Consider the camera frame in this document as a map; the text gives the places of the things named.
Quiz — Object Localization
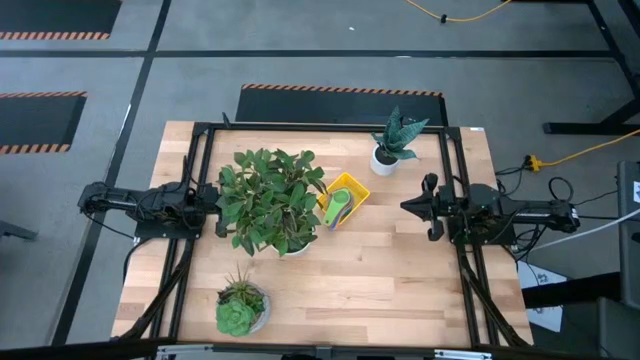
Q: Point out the grey-white cable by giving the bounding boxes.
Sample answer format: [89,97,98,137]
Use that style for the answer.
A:
[529,207,640,251]

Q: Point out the black hazard-striped floor mat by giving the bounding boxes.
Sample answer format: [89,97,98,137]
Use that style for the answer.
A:
[0,0,123,41]
[0,91,89,155]
[234,83,449,127]

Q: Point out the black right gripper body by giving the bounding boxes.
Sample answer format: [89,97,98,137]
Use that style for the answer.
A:
[423,172,452,242]

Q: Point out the yellow plastic basket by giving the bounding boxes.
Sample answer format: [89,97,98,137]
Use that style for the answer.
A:
[318,172,372,229]

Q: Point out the grey cabinet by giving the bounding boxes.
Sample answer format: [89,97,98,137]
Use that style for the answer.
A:
[617,159,640,311]

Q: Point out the leafy plant in white pot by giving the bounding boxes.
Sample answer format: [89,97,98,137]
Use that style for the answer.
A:
[215,147,328,259]

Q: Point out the black desk leg frame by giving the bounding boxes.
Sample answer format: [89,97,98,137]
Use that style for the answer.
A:
[542,0,640,136]

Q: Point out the black stand foot bar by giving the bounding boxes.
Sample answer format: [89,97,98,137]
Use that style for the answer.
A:
[521,272,622,310]

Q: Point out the grey metal bracket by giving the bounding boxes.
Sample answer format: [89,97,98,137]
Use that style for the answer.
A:
[433,348,494,360]
[155,343,215,360]

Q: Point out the yellow floor cable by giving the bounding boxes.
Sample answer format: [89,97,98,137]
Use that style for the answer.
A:
[405,0,514,25]

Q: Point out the black aluminium table frame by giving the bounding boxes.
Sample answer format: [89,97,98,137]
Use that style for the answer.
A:
[119,119,534,351]

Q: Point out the black stand foot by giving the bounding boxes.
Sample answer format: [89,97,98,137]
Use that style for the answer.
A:
[0,219,39,243]

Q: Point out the green measuring cup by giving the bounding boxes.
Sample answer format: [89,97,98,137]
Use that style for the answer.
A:
[322,188,354,229]

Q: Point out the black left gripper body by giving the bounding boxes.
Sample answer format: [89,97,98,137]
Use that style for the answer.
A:
[207,187,232,239]

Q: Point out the snake plant in white pot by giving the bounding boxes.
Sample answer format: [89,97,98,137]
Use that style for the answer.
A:
[369,105,430,177]

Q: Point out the succulent in grey pot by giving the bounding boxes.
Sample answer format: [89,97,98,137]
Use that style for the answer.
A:
[215,272,273,338]

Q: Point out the yellow cable with plug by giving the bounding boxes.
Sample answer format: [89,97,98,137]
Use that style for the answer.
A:
[527,128,640,174]

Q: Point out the white paper sheet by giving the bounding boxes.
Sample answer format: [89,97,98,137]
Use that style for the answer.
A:
[516,259,564,334]

